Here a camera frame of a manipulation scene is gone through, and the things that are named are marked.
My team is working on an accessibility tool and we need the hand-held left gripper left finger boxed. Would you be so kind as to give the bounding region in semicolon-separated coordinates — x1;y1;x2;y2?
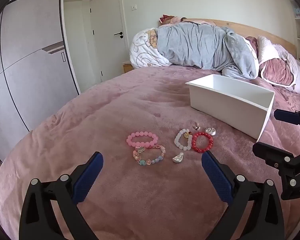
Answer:
19;151;104;240

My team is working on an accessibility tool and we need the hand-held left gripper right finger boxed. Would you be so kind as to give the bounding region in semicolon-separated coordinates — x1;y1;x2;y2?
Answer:
201;151;285;240

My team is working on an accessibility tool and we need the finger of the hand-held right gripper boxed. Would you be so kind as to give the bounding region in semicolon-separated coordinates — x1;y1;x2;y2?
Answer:
252;142;300;179
274;107;300;125

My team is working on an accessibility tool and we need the red bead bracelet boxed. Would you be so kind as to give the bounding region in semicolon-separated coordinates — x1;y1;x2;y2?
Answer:
191;132;214;153

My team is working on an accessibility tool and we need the silver ingot charm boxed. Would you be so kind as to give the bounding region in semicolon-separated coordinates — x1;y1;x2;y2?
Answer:
172;152;186;163

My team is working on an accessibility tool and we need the white bead bracelet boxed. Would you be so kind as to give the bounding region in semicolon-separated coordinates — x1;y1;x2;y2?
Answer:
174;128;192;151

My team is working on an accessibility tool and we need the multicolour bead bracelet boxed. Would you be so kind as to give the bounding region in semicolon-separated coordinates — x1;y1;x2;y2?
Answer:
132;144;166;167

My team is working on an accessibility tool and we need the pink bead bracelet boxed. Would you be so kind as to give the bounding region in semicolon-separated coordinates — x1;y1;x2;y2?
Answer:
126;131;158;148

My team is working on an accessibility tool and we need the white rectangular storage box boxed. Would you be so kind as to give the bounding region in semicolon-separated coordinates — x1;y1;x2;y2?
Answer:
185;74;276;140

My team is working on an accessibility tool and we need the dusty pink velvet pillow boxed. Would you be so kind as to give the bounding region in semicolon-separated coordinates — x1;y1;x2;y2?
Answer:
261;58;297;87

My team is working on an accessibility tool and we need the pale pink quilt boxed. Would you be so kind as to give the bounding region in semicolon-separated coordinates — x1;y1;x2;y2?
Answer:
256;35;300;95

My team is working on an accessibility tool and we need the wooden headboard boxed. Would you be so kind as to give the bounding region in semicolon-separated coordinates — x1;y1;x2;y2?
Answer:
182;18;297;58

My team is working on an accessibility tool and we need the grey duvet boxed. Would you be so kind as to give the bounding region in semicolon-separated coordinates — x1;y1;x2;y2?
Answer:
156;22;259;80

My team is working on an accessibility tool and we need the white cartoon pillow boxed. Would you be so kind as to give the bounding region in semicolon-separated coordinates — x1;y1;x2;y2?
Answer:
129;27;170;68

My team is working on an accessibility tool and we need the grey wardrobe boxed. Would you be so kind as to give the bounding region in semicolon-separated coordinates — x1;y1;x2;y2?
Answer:
0;0;81;155

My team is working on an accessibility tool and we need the plush toy with red bow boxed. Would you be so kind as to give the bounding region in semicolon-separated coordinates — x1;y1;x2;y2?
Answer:
158;14;188;25

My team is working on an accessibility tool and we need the white door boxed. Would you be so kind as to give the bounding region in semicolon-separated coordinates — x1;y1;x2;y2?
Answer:
89;0;127;83

